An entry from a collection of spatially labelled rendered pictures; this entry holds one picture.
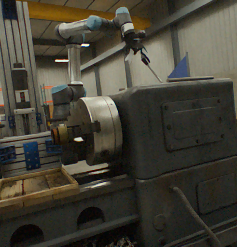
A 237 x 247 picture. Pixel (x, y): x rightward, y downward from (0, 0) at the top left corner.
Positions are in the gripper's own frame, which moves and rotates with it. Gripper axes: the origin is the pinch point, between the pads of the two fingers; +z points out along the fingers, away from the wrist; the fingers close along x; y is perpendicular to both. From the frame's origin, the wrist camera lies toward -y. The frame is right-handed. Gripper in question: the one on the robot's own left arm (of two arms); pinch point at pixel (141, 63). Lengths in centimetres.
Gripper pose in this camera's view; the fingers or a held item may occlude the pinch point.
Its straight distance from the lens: 137.4
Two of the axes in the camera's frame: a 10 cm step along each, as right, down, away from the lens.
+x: -8.2, 1.9, -5.3
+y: -4.9, 2.4, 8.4
